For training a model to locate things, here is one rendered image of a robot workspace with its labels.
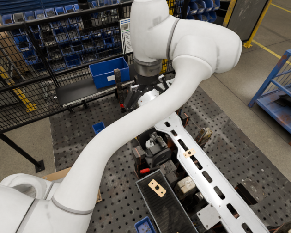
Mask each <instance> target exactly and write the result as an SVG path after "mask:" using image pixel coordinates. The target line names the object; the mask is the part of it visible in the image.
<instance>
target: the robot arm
mask: <svg viewBox="0 0 291 233"><path fill-rule="evenodd" d="M130 41H131V46H132V49H133V53H134V66H135V71H136V72H137V79H138V83H137V85H135V86H133V85H130V86H129V92H128V94H127V97H126V99H125V102H124V104H123V106H124V107H125V109H126V110H128V109H129V112H130V113H129V114H127V115H126V116H124V117H122V118H121V119H119V120H117V121H116V122H114V123H112V124H111V125H109V126H108V127H106V128H105V129H103V130H102V131H101V132H100V133H98V134H97V135H96V136H95V137H94V138H93V139H92V140H91V141H90V142H89V143H88V145H87V146H86V147H85V148H84V150H83V151H82V153H81V154H80V156H79V157H78V158H77V160H76V161H75V163H74V165H73V166H72V168H71V169H70V171H69V172H68V174H67V175H66V176H65V177H63V178H60V179H58V180H53V181H51V182H50V181H48V180H46V179H43V178H39V177H36V176H32V175H28V174H23V173H19V174H13V175H10V176H8V177H6V178H5V179H3V180H2V181H1V183H0V233H86V231H87V229H88V226H89V223H90V220H91V216H92V213H93V209H94V207H95V204H96V199H97V194H98V190H99V186H100V182H101V178H102V175H103V171H104V168H105V166H106V164H107V162H108V160H109V158H110V157H111V156H112V154H113V153H114V152H115V151H116V150H118V149H119V148H120V147H121V146H123V145H124V144H126V143H127V142H129V141H130V140H132V139H133V138H135V137H137V136H138V135H140V134H141V133H143V132H144V131H146V130H147V129H149V128H150V127H152V126H153V125H155V124H157V123H158V122H160V121H162V120H163V119H165V118H166V117H167V116H169V115H171V114H172V113H173V112H175V111H176V110H178V109H179V108H180V107H181V106H183V105H184V104H185V103H186V102H187V101H188V99H189V98H190V97H191V96H192V94H193V93H194V91H195V90H196V88H197V87H198V85H199V83H200V82H201V81H203V80H206V79H208V78H210V77H211V75H212V74H213V73H224V72H227V71H229V70H231V69H232V68H233V67H235V66H236V65H237V63H238V61H239V58H240V55H241V51H242V41H241V40H240V38H239V36H238V35H237V34H236V33H235V32H233V31H231V30H229V29H227V28H225V27H222V26H220V25H216V24H212V23H208V22H204V21H199V20H184V19H179V18H175V17H173V16H172V15H169V7H168V4H167V2H166V0H134V1H133V3H132V6H131V13H130ZM163 59H169V60H172V61H173V62H172V67H173V69H174V70H175V72H176V76H175V79H174V81H173V83H172V85H171V86H170V87H168V85H167V83H166V78H165V77H164V75H163V74H160V76H159V73H160V71H161V69H162V60H163ZM159 81H160V82H162V84H163V86H164V88H165V89H164V90H163V89H162V88H161V87H159V86H158V85H157V84H158V82H159ZM153 89H156V90H158V91H159V96H158V97H156V98H154V99H153V100H151V101H149V102H148V103H146V104H144V105H143V106H141V107H139V108H137V109H135V107H134V106H135V105H136V103H137V102H138V100H139V99H140V98H141V96H143V95H144V94H145V93H147V92H149V91H153ZM141 91H142V92H141Z"/></svg>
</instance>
